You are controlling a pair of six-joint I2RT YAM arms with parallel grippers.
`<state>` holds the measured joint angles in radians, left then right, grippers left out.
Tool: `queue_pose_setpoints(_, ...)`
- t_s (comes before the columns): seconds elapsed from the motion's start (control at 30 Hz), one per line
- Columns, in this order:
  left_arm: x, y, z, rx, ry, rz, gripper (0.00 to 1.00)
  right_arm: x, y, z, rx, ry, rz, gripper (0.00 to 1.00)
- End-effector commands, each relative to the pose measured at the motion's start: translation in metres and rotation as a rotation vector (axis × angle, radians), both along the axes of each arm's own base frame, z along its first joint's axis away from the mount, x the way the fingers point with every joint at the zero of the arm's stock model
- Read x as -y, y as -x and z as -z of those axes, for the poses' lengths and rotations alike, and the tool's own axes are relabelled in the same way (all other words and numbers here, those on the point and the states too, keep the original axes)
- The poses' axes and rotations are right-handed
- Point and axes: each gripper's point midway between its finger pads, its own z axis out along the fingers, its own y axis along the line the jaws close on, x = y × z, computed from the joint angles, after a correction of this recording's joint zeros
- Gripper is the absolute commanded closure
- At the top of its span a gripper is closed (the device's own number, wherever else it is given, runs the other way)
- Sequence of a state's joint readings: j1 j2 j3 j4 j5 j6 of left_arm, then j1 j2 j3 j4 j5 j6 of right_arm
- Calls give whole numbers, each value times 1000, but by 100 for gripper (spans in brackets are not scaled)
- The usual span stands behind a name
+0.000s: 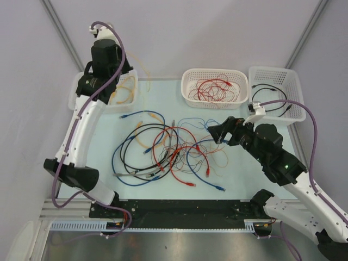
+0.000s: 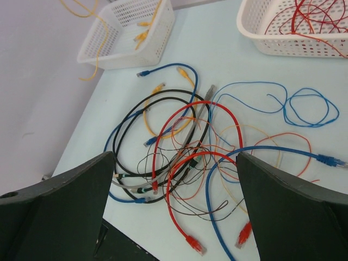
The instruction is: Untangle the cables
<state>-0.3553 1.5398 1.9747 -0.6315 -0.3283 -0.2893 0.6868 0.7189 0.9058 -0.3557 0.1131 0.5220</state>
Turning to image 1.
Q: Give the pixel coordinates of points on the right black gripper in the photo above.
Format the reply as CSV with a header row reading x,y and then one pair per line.
x,y
231,124

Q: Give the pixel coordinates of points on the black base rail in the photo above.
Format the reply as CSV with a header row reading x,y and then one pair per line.
x,y
193,214

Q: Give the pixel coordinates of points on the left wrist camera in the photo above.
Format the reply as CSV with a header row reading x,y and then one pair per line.
x,y
102,32

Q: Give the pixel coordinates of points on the white slotted cable duct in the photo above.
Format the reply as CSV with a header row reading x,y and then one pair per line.
x,y
106,226

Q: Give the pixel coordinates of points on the right white plastic basket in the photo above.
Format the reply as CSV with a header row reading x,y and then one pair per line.
x,y
274,84

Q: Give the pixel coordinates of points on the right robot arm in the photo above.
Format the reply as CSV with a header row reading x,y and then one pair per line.
x,y
323,221

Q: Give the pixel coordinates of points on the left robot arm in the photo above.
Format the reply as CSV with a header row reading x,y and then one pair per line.
x,y
93,91

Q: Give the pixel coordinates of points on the middle white plastic basket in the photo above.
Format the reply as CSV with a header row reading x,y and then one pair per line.
x,y
214,88

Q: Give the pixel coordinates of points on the white plastic basket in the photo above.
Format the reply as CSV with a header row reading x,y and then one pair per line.
x,y
214,88
123,100
274,84

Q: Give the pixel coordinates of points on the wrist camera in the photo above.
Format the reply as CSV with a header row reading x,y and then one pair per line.
x,y
102,32
257,112

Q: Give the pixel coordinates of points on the left white plastic basket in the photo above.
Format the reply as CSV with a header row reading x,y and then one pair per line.
x,y
123,100

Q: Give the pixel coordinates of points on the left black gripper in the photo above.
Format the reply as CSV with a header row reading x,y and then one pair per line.
x,y
126,67

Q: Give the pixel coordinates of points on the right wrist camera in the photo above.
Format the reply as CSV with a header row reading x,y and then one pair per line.
x,y
257,112

